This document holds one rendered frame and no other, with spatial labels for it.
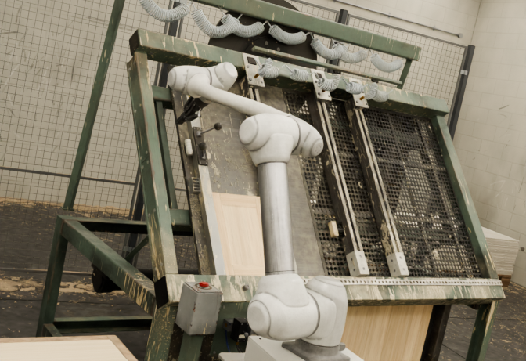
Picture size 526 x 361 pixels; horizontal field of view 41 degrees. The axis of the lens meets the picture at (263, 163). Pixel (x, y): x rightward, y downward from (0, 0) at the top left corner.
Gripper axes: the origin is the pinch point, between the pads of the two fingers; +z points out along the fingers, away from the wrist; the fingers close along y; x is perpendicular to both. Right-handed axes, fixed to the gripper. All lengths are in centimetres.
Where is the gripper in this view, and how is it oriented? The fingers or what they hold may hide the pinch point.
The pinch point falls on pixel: (181, 118)
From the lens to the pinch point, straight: 320.2
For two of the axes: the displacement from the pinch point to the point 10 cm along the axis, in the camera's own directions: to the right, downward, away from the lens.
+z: -5.6, 4.5, 7.0
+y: 1.9, 8.9, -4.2
